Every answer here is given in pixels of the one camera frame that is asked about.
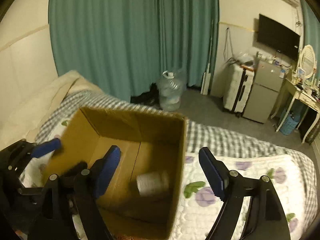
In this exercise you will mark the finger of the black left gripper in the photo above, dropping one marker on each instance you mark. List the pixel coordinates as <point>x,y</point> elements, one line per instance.
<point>45,148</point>

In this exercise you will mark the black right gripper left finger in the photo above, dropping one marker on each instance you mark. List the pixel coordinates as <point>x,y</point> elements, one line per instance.
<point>84,186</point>

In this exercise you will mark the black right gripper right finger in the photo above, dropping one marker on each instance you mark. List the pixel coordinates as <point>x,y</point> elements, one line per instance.
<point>265,217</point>

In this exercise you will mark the white tape roll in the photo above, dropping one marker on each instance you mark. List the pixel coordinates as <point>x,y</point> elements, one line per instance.
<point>153,184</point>

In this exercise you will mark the beige pillow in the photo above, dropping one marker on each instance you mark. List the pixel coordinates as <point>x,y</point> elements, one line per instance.
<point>26,120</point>

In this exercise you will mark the white floral quilt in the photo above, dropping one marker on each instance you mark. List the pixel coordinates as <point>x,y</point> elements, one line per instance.
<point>198,207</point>

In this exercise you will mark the brown cardboard box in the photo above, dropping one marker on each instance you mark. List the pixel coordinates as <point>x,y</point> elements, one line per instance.
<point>149,142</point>

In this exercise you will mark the grey checkered bed sheet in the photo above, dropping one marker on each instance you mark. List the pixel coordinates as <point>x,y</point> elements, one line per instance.
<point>221,141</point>

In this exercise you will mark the blue waste basket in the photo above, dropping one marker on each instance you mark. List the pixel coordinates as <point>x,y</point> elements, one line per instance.
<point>290,123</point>

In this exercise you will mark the silver mini fridge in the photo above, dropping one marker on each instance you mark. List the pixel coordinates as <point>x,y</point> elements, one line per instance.
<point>264,92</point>

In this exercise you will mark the white dressing table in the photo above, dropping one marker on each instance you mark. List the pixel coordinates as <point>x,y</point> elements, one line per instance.
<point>297,95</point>

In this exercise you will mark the green curtain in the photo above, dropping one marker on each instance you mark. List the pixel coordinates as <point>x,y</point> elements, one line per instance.
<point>123,46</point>

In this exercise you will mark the white suitcase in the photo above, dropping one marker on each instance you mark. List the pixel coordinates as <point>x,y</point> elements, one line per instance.
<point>238,86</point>

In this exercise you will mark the clear water jug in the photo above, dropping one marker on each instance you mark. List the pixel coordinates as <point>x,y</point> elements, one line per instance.
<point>171,86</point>

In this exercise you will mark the white flat mop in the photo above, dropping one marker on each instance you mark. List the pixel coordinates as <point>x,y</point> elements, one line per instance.
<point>207,75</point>

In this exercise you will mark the oval white vanity mirror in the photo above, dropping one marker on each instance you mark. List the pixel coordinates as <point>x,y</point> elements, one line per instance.
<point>307,61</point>

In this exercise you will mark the black wall television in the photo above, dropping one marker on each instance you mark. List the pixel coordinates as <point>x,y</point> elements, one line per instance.
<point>277,36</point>

